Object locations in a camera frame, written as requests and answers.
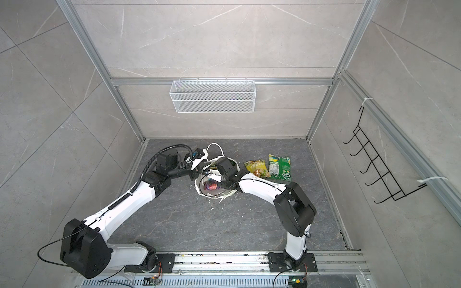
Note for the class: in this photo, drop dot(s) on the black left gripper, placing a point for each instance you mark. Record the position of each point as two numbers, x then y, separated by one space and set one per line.
197 170

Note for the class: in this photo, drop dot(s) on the white floral paper bag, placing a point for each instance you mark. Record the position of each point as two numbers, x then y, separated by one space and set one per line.
225 191

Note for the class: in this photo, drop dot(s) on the yellow chips snack bag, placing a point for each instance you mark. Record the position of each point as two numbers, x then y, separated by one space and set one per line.
258 168

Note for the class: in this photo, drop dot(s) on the green Fox's candy bag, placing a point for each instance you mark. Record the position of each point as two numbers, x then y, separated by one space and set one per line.
280 168

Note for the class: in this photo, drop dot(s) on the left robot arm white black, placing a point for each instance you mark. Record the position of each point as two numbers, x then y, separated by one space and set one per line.
85 246

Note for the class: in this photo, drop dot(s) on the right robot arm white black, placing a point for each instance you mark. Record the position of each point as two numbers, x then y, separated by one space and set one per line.
294 209

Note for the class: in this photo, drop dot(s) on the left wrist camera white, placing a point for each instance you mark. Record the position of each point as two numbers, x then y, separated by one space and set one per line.
197 157

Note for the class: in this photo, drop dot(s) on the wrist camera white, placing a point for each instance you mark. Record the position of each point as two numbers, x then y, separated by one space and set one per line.
214 175
197 157

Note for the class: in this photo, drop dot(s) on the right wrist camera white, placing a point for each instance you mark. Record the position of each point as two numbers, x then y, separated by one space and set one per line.
214 175

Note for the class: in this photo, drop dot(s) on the white wire mesh basket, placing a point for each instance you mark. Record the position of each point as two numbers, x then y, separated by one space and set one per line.
213 96

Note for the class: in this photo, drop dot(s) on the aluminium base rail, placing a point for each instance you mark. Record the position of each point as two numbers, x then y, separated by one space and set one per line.
321 269

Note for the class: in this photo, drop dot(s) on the black wire hook rack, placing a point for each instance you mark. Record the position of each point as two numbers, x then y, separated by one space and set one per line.
376 162

